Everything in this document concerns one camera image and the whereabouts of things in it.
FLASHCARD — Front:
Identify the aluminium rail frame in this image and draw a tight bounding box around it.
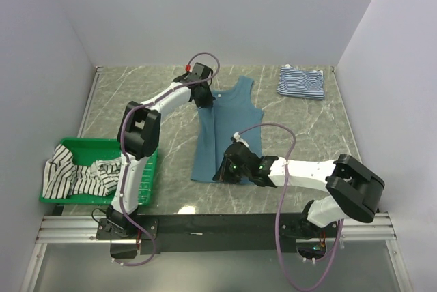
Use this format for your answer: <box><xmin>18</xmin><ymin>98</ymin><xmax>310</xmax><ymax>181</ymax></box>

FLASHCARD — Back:
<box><xmin>21</xmin><ymin>213</ymin><xmax>414</xmax><ymax>291</ymax></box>

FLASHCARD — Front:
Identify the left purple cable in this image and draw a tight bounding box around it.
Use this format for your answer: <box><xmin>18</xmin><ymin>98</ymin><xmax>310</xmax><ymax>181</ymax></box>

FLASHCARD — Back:
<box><xmin>112</xmin><ymin>52</ymin><xmax>221</xmax><ymax>268</ymax></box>

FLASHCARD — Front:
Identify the blue white striped tank top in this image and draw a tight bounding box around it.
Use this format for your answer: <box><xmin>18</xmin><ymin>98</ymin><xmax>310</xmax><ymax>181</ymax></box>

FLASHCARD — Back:
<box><xmin>277</xmin><ymin>64</ymin><xmax>325</xmax><ymax>100</ymax></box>

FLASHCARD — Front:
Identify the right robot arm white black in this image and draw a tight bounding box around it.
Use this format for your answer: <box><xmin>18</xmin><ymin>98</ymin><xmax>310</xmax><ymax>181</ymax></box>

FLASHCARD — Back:
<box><xmin>213</xmin><ymin>142</ymin><xmax>385</xmax><ymax>239</ymax></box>

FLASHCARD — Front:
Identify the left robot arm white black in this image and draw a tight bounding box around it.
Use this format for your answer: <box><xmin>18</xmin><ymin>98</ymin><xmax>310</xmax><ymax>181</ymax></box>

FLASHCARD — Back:
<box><xmin>106</xmin><ymin>63</ymin><xmax>214</xmax><ymax>239</ymax></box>

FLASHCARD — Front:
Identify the plain blue tank top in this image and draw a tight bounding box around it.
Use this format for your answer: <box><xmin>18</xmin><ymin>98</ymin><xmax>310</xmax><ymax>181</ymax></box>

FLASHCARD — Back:
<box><xmin>191</xmin><ymin>76</ymin><xmax>264</xmax><ymax>183</ymax></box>

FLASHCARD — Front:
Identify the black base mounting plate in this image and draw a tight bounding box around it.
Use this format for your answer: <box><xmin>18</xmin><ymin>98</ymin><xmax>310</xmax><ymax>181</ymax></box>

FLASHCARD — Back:
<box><xmin>96</xmin><ymin>213</ymin><xmax>339</xmax><ymax>259</ymax></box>

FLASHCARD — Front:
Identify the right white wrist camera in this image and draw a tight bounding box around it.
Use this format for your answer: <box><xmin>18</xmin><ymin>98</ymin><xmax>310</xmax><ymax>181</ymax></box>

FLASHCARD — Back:
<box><xmin>231</xmin><ymin>132</ymin><xmax>249</xmax><ymax>147</ymax></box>

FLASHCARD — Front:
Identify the black white striped tank top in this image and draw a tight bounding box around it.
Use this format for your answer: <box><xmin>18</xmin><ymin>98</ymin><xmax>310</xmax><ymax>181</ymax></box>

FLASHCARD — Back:
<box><xmin>42</xmin><ymin>145</ymin><xmax>122</xmax><ymax>199</ymax></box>

